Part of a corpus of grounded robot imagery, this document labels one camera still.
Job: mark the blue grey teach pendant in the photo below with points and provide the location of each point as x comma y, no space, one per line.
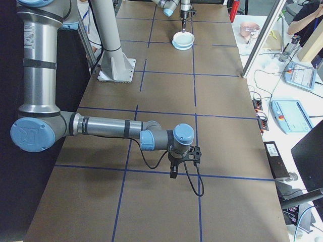
300,75
291,116

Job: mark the silver metal frame rail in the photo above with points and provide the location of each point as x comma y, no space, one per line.
88,45

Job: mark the crumpled white tissue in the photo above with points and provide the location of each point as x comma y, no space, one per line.
271,66

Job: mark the white side table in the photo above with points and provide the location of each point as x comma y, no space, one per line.
262,83

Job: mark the light wooden box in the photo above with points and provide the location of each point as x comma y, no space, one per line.
311,48

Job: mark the black box with white label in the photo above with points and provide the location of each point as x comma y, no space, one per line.
276,161

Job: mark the black frame cover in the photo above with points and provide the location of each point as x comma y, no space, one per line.
15,201

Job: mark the red tube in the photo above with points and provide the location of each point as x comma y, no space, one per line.
236,8

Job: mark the person in white coat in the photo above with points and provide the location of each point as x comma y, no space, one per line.
83,15

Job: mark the black monitor with stand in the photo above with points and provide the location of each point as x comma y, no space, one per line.
310,156

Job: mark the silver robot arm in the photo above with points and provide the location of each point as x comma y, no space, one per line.
166,3
40,75

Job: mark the aluminium profile post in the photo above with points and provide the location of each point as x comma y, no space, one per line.
262,37

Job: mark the pink bowl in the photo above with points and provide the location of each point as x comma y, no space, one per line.
248,26

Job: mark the bare forearm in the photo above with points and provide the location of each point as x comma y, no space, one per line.
318,11

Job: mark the white round plate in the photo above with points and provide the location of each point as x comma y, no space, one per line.
183,37

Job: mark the wooden cutting board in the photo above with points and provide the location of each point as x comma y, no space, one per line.
275,43

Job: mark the light blue round plate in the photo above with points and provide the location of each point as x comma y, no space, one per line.
183,46
183,49

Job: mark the black connector strip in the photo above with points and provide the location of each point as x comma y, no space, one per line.
257,104
263,122

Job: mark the person in black shirt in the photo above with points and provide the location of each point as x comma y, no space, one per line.
302,17

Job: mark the white pedestal column with base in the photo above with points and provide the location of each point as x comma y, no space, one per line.
108,37

